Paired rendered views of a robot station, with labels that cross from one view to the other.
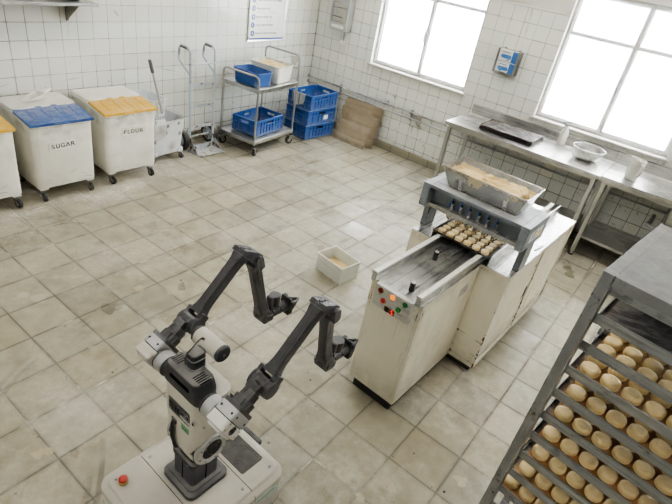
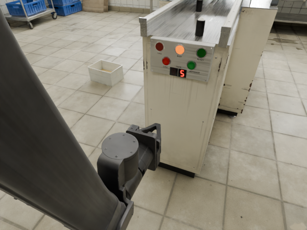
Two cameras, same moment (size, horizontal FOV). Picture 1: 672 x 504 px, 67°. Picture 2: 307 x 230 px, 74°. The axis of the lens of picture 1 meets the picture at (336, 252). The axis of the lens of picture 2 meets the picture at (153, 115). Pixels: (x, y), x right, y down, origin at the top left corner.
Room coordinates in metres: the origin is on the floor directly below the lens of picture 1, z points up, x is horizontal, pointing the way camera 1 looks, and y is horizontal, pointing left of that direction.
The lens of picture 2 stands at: (1.53, -0.09, 1.09)
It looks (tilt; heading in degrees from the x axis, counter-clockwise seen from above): 39 degrees down; 347
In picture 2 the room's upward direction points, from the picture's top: straight up
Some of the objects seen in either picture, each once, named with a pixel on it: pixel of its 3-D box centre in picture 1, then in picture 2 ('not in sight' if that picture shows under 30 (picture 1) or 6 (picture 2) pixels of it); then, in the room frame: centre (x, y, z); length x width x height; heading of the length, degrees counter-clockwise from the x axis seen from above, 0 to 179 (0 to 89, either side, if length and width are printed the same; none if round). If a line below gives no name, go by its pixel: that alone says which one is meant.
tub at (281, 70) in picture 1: (271, 70); not in sight; (6.33, 1.20, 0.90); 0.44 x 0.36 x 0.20; 66
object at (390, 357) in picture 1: (414, 321); (192, 86); (2.53, -0.56, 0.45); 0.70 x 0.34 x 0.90; 145
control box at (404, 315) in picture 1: (392, 302); (180, 59); (2.23, -0.36, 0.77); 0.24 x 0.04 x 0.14; 55
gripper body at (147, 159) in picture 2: (342, 349); (137, 158); (1.80, -0.12, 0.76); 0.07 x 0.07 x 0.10; 55
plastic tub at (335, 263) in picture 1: (337, 265); (106, 72); (3.57, -0.03, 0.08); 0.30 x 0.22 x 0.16; 49
